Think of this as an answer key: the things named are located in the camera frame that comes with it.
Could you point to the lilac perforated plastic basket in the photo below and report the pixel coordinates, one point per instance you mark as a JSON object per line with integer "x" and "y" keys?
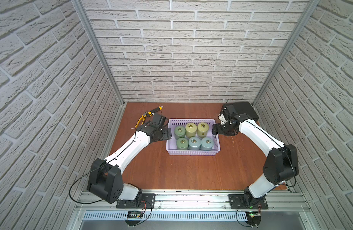
{"x": 171, "y": 144}

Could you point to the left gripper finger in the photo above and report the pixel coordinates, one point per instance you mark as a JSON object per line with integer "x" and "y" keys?
{"x": 166, "y": 134}
{"x": 163, "y": 122}

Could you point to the controller board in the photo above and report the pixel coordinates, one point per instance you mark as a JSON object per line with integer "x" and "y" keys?
{"x": 253, "y": 219}
{"x": 134, "y": 218}

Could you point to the left controller board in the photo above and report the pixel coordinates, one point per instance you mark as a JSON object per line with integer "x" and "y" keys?
{"x": 134, "y": 218}

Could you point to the aluminium corner post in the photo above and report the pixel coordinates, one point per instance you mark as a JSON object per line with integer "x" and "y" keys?
{"x": 303, "y": 20}
{"x": 79, "y": 7}

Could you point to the right aluminium corner post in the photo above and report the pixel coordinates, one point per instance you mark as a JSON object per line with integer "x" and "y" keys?
{"x": 303, "y": 20}

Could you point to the blue-grey canister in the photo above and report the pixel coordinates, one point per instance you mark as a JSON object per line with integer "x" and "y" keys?
{"x": 194, "y": 143}
{"x": 207, "y": 144}

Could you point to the yellow-green canister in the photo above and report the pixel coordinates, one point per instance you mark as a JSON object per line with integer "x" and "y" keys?
{"x": 191, "y": 130}
{"x": 202, "y": 129}

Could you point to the yellow black utility knife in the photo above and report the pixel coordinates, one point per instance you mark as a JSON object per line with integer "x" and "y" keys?
{"x": 154, "y": 111}

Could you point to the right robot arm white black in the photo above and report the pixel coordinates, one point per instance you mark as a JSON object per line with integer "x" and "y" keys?
{"x": 281, "y": 162}

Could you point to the yellow-green canister back middle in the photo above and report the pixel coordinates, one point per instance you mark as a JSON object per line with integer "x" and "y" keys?
{"x": 191, "y": 130}

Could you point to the yellow-green canister back right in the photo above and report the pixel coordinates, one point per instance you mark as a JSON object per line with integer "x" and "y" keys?
{"x": 202, "y": 129}

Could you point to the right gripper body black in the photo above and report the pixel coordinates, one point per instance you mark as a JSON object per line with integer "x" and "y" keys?
{"x": 224, "y": 129}

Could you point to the left aluminium corner post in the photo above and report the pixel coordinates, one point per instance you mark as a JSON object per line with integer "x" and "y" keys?
{"x": 79, "y": 7}

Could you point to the black plastic tool case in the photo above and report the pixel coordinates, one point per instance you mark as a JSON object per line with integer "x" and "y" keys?
{"x": 240, "y": 108}

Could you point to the dark green canister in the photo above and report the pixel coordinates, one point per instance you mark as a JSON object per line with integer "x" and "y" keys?
{"x": 182, "y": 144}
{"x": 179, "y": 132}

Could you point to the aluminium front rail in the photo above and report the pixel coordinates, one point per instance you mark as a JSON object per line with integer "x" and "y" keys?
{"x": 284, "y": 209}

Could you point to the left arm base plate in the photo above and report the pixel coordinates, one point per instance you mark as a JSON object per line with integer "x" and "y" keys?
{"x": 146, "y": 200}

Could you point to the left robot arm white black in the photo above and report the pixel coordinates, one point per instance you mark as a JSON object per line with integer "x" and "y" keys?
{"x": 105, "y": 176}

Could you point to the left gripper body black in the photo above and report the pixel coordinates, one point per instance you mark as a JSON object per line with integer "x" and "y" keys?
{"x": 167, "y": 133}

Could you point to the right controller board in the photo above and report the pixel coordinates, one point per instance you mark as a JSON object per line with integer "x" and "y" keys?
{"x": 253, "y": 219}

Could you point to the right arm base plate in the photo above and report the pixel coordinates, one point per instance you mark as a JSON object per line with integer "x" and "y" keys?
{"x": 243, "y": 201}

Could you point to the yellow black pliers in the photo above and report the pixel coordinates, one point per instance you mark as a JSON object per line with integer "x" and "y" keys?
{"x": 142, "y": 119}

